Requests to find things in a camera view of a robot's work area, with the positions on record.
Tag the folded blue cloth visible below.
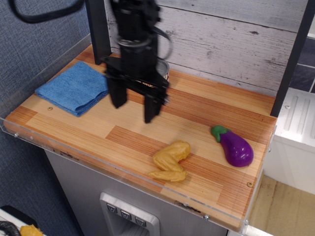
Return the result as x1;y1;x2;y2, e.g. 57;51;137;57
35;61;109;117

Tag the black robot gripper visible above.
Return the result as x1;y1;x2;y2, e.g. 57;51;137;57
102;43;169;123

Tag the yellow toy chicken wing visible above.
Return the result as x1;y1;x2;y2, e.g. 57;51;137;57
148;140;191;182

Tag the sliced mushrooms tin can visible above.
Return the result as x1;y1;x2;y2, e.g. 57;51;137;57
156;59;170;81

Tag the silver dispenser button panel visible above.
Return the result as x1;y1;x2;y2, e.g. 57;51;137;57
99;192;160;236

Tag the white toy sink unit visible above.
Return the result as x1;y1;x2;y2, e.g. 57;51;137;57
263;88;315;194

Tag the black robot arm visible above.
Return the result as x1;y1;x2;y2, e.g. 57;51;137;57
103;0;169;123

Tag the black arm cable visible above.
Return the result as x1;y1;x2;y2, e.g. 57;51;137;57
8;0;86;25

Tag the right black frame post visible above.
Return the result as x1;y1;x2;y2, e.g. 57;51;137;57
270;0;315;117

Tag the yellow object bottom left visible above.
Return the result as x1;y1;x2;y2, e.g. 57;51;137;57
20;225;44;236

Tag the purple toy eggplant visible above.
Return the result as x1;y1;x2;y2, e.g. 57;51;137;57
211;125;254;167

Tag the silver toy fridge cabinet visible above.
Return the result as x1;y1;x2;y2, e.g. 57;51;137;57
46;151;228;236

